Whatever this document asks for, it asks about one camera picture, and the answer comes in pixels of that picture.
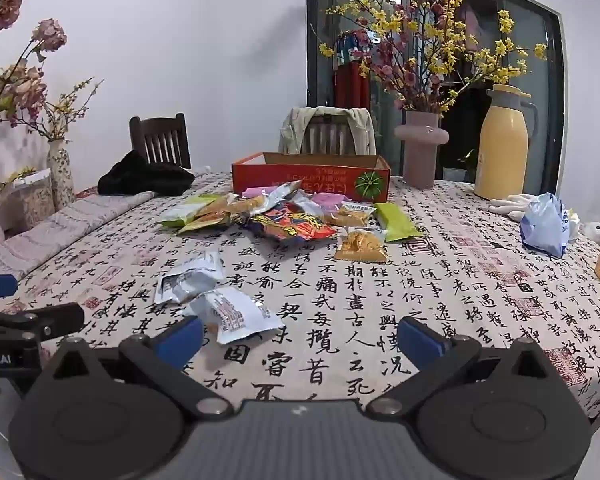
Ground pink glass vase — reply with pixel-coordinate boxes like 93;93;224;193
394;110;450;190

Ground yellow thermos jug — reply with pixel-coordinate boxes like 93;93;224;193
474;84;538;201

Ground silver snack packet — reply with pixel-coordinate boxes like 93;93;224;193
260;180;303;206

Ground white snack packet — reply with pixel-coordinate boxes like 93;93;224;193
182;287;286;346
153;252;226;306

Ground white cotton gloves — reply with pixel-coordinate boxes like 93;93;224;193
489;192;543;222

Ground blue plastic bag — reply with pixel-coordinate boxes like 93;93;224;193
519;192;571;259

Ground black fuzzy cloth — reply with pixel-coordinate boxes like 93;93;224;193
97;151;197;197

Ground yellow flower twigs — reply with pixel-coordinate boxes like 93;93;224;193
30;77;105;142

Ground dried pink roses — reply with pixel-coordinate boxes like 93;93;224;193
0;0;68;136

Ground pale green snack packet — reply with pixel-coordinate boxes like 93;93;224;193
157;194;221;228

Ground red chips bag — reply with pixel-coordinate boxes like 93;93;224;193
243;200;338;247

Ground floral ceramic vase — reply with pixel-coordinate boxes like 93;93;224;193
46;139;76;211

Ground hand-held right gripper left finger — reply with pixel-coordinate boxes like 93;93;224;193
47;316;235;422

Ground beige jacket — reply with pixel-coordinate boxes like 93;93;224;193
278;106;377;156

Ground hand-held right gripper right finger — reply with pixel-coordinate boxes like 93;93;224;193
367;316;556;421

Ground patterned paper bag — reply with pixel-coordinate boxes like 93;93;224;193
0;167;56;233

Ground pink and yellow flower branches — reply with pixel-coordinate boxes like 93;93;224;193
312;0;548;113

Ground red hanging garment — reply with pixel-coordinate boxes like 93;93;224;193
332;32;376;108

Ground dark wooden chair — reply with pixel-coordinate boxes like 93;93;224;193
129;113;192;170

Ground red cardboard box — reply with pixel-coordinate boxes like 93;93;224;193
231;152;392;204

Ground calligraphy printed tablecloth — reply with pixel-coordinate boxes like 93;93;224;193
0;170;600;421

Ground brown wooden chair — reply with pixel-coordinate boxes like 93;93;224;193
305;115;353;156

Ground pale striped woven cloth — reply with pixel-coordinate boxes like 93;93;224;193
0;190;158;281

